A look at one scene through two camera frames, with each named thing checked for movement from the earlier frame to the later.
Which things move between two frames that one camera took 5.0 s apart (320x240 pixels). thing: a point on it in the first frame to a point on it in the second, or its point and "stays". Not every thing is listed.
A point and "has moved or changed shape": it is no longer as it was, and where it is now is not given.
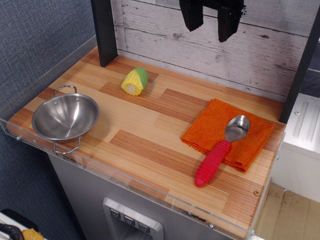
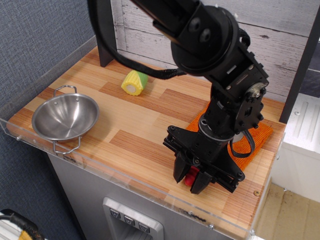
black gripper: (228, 17) to (212, 156)
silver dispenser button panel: (125, 223) stays
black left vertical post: (104, 24) stays
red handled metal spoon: (236, 128) has moved or changed shape
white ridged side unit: (297, 166) stays
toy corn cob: (135, 81) stays
